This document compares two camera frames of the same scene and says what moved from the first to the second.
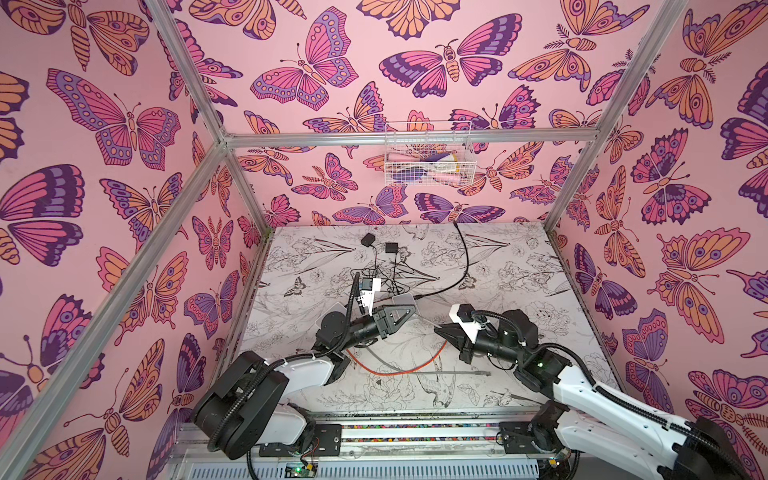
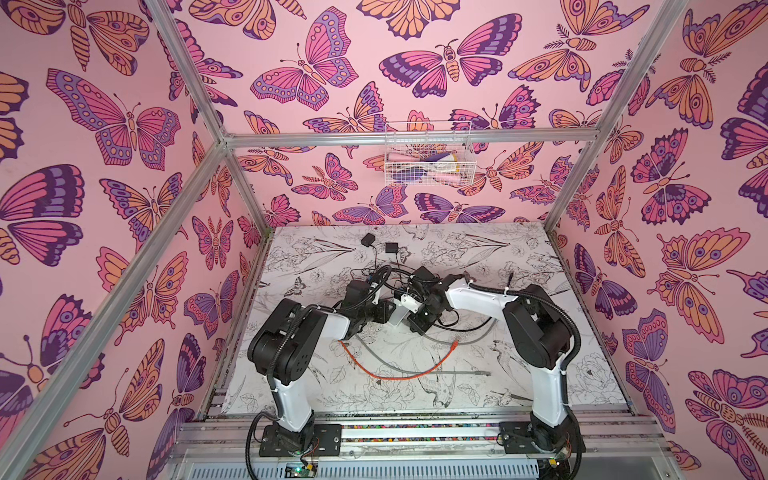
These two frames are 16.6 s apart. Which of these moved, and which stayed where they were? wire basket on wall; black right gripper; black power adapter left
Moved: black right gripper
Stayed: wire basket on wall; black power adapter left
